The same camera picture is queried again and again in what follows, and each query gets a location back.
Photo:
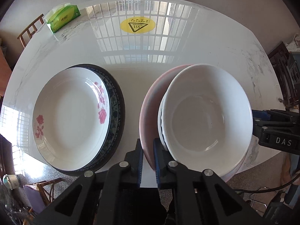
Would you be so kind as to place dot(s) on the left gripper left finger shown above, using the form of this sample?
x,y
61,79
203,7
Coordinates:
x,y
135,160

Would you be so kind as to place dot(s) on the large pink bowl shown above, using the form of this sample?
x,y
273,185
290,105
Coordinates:
x,y
150,112

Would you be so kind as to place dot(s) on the white Rabbit bowl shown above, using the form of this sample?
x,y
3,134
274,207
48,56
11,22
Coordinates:
x,y
201,133

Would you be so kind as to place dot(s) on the large blue floral plate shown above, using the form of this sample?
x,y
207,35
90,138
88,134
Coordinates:
x,y
117,122

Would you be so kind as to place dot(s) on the white cup on floor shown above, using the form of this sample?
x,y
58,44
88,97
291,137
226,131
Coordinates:
x,y
11,181

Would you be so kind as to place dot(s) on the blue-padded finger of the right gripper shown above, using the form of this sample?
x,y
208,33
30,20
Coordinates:
x,y
261,115

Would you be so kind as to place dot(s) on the yellow hot warning sticker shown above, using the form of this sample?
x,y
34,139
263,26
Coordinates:
x,y
137,25

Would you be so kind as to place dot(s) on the white pink-flower plate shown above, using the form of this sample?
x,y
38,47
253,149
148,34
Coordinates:
x,y
71,118

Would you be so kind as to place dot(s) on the green tissue pack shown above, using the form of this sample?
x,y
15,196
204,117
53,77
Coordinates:
x,y
61,15

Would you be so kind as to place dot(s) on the dark wooden side furniture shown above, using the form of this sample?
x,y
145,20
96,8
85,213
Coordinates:
x,y
286,67

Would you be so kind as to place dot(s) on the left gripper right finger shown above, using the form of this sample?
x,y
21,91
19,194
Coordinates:
x,y
165,167

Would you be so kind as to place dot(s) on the blue ribbed white bowl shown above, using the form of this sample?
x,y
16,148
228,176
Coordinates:
x,y
208,119

